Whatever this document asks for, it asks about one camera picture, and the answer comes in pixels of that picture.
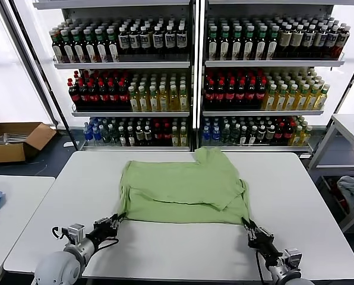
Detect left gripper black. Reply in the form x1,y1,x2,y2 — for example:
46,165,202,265
93,212,127,238

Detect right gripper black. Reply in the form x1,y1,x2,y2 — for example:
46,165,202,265
241,218,274,249

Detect green t-shirt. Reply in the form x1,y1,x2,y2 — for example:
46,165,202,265
118,147,252,226

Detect small red cap cola bottle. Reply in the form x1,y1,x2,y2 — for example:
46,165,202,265
162,123,171,147
274,122,285,145
153,123,163,147
284,122,293,145

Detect red item under table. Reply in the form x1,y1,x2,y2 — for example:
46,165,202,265
328,178,349,214

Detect grey blue crumpled cloth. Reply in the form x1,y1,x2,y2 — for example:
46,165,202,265
336,175,354,210

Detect yellow tea bottle green label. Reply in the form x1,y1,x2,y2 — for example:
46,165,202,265
138,85,149,112
263,84,278,111
274,84,288,111
305,84,320,111
285,84,299,111
178,84,189,112
295,84,310,111
158,85,169,112
315,84,331,110
128,85,139,112
148,85,159,112
168,84,179,112

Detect brown cardboard box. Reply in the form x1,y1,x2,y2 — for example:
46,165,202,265
0,122,58,164

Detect clear plastic packing items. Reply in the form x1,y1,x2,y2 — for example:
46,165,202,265
0,132,28,146

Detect grey metal shelf unit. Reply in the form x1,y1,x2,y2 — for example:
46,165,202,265
33,0,195,153
196,0,354,155

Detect black slanted pole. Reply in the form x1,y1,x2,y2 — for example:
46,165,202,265
336,47,354,116
8,0,80,151

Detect green cap dark tea bottle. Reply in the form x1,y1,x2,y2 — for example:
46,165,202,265
61,28,74,64
72,28,85,64
244,26,256,61
231,26,244,61
267,26,279,60
106,27,119,63
255,26,268,61
94,28,108,63
219,26,231,61
83,28,96,64
207,26,219,61
51,31,64,64

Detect dark bottle blue white label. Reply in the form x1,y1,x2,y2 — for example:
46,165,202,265
176,25,188,56
315,25,327,59
129,26,141,56
152,26,164,56
326,26,337,59
164,25,176,56
140,26,151,56
118,26,129,56
303,24,315,59

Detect dark bottle cream label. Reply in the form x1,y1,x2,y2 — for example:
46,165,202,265
291,24,304,59
279,24,292,59

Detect reddish drink bottle white label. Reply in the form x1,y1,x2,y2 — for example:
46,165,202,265
336,26,350,59

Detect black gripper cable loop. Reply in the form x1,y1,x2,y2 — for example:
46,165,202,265
96,236,121,250

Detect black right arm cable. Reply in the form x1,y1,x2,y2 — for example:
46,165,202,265
255,251,267,283

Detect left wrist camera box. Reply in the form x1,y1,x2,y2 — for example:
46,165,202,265
62,224,86,243

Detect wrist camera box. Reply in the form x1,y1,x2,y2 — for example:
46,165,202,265
283,248,302,268
62,224,86,243

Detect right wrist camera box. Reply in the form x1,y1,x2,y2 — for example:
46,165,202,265
283,248,302,268

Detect black camera cable hook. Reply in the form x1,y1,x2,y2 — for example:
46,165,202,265
51,226,72,241

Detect grey metal frame table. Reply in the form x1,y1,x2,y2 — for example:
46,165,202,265
307,113,354,234

